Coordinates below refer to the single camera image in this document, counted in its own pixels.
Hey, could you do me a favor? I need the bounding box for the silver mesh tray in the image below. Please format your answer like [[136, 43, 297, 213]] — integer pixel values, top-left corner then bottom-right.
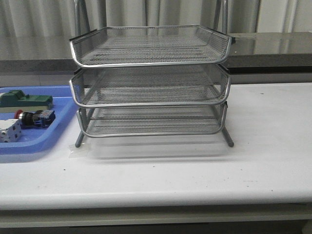
[[77, 102, 228, 137], [69, 64, 231, 108], [70, 25, 234, 68]]

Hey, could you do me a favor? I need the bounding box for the green electrical module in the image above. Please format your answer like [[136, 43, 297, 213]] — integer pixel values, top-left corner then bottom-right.
[[0, 90, 53, 113]]

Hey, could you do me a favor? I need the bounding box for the white pleated curtain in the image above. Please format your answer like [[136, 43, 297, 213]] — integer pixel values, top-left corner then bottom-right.
[[0, 0, 312, 38]]

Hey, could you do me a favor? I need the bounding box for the red emergency push button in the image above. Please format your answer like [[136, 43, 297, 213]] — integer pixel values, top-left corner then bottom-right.
[[14, 110, 56, 128]]

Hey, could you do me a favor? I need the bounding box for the grey metal rack frame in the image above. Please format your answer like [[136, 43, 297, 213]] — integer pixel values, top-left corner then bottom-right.
[[74, 0, 235, 149]]

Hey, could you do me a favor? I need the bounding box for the blue plastic tray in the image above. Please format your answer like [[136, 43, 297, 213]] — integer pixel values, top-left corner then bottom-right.
[[0, 85, 77, 155]]

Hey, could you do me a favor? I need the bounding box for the grey stone counter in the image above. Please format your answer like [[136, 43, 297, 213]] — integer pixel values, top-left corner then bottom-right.
[[0, 32, 312, 74]]

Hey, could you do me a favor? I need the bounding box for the clear tape strip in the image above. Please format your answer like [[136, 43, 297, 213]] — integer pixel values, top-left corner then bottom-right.
[[69, 143, 91, 158]]

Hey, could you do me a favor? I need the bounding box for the white circuit breaker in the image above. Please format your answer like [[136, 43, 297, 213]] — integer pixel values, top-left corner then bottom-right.
[[0, 119, 22, 143]]

